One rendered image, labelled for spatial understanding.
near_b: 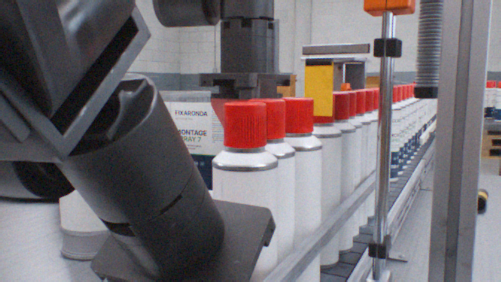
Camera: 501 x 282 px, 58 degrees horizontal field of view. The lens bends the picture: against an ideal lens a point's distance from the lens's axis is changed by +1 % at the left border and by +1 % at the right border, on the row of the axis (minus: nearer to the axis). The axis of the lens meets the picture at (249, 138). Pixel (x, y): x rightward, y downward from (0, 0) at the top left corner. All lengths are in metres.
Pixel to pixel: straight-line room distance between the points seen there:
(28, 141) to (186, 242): 0.10
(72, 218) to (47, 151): 0.43
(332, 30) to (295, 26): 0.67
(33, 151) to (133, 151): 0.04
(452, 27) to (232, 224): 0.34
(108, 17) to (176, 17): 0.32
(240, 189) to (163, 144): 0.13
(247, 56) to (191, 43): 8.60
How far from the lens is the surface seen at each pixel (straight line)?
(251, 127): 0.33
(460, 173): 0.54
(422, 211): 1.00
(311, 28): 8.24
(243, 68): 0.46
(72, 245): 0.62
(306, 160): 0.42
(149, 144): 0.20
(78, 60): 0.17
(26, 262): 0.63
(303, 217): 0.43
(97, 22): 0.18
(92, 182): 0.21
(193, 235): 0.24
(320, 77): 0.47
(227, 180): 0.33
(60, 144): 0.18
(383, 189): 0.46
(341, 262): 0.58
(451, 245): 0.56
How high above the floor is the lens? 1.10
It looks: 8 degrees down
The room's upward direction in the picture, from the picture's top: straight up
